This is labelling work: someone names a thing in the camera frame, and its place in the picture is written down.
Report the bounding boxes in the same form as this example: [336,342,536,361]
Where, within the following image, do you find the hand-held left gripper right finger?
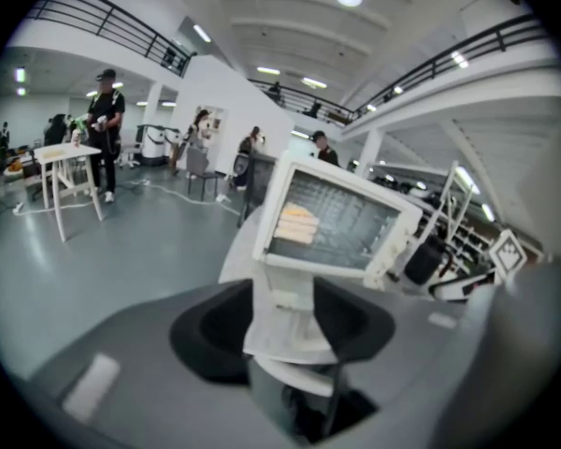
[308,276,479,448]

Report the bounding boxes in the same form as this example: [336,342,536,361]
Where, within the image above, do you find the grey dining chair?
[185,146,222,203]

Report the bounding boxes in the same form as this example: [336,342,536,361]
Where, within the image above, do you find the white floor cable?
[129,179,242,217]

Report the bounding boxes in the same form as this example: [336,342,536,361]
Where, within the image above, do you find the white shelf rack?
[367,158,549,271]

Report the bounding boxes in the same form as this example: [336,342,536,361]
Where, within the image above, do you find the white toaster oven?
[251,150,424,293]

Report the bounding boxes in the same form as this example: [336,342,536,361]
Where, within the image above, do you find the sliced bread loaf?
[274,203,321,245]

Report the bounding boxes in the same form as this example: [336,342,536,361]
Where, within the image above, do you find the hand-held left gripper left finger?
[30,278,300,448]

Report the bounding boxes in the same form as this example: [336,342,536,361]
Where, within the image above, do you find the grey round chair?
[254,356,345,439]

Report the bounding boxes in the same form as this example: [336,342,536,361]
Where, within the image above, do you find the white wooden table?
[32,142,106,244]

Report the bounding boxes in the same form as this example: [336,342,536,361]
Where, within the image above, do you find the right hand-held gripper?
[427,229,529,303]

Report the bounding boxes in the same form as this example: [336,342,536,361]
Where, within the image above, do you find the dark brown jug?
[403,235,446,286]

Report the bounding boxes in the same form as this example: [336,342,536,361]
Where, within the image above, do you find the white machine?
[135,123,182,167]

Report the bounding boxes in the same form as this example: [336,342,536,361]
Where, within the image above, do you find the black mezzanine railing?
[24,0,194,77]
[247,14,551,126]

